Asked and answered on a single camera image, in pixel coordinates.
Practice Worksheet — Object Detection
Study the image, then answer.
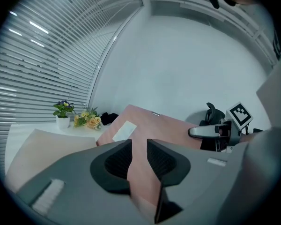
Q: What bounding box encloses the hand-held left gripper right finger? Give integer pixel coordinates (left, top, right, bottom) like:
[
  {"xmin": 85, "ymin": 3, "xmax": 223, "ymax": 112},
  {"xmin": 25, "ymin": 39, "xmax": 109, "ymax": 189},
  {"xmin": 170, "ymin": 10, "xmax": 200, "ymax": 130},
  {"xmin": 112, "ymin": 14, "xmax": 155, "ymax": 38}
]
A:
[{"xmin": 147, "ymin": 138, "xmax": 230, "ymax": 225}]

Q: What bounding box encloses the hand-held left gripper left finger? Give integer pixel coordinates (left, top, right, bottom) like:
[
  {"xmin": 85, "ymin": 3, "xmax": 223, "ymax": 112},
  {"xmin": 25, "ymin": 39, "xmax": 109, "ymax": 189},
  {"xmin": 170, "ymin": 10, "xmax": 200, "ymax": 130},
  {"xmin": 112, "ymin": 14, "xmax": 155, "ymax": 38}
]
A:
[{"xmin": 14, "ymin": 139, "xmax": 155, "ymax": 225}]

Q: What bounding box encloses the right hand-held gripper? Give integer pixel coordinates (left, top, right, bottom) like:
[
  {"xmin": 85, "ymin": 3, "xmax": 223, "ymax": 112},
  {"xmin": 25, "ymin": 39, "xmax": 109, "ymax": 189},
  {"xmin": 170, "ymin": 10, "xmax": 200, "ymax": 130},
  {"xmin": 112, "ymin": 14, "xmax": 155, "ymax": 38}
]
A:
[{"xmin": 188, "ymin": 101, "xmax": 254, "ymax": 153}]

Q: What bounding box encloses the pink file box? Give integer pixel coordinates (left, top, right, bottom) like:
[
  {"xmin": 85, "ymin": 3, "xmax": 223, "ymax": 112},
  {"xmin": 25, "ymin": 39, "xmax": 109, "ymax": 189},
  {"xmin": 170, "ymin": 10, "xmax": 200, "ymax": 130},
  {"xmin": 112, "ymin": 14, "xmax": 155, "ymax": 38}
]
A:
[{"xmin": 96, "ymin": 104, "xmax": 202, "ymax": 206}]

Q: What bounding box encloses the person's right forearm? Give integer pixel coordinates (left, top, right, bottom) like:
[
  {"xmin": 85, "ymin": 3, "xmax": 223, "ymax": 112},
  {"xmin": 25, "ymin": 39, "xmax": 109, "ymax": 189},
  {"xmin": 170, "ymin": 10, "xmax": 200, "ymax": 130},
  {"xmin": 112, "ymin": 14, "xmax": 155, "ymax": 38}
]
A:
[{"xmin": 240, "ymin": 133, "xmax": 260, "ymax": 145}]

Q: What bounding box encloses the black mesh office chair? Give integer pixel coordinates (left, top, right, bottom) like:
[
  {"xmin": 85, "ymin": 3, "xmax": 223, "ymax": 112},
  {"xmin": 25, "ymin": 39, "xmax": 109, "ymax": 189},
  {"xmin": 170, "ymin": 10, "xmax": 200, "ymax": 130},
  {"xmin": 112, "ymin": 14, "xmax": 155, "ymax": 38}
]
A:
[{"xmin": 199, "ymin": 102, "xmax": 263, "ymax": 135}]

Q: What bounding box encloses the yellow artificial flower bouquet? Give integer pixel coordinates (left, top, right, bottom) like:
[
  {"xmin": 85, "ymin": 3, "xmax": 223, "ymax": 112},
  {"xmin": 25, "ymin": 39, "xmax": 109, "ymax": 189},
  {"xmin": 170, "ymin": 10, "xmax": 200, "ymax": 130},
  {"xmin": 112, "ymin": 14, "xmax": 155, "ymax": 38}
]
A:
[{"xmin": 74, "ymin": 106, "xmax": 103, "ymax": 131}]

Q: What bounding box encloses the black cloth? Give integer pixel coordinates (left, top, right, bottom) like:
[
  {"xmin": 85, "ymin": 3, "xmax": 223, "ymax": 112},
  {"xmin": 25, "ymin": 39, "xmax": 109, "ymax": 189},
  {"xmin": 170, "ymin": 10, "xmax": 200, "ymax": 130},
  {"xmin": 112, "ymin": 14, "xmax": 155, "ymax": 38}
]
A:
[{"xmin": 100, "ymin": 112, "xmax": 119, "ymax": 126}]

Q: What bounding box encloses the purple flower potted plant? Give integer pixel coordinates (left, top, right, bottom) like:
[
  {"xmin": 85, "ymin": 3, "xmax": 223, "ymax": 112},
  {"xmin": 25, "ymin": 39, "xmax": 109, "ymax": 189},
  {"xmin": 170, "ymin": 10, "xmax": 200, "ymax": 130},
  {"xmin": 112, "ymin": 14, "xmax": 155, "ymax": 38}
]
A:
[{"xmin": 52, "ymin": 99, "xmax": 75, "ymax": 129}]

